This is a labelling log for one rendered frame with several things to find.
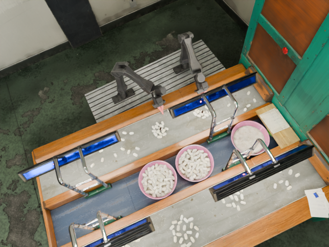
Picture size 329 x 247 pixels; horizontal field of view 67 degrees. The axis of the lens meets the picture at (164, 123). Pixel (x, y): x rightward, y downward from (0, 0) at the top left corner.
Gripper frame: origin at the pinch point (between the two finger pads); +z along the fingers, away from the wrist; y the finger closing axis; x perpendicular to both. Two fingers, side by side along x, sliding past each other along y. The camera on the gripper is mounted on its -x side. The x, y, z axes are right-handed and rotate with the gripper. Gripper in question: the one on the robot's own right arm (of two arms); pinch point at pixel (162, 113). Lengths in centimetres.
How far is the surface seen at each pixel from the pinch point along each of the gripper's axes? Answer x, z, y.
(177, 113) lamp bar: -37.4, -4.1, 4.7
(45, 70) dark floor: 166, -76, -105
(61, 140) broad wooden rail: 7, -9, -80
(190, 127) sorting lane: -11.4, 15.6, 14.9
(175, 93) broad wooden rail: 7.1, -9.8, 15.9
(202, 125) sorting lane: -13.3, 17.7, 23.7
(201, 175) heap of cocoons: -34, 44, 6
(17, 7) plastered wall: 124, -142, -92
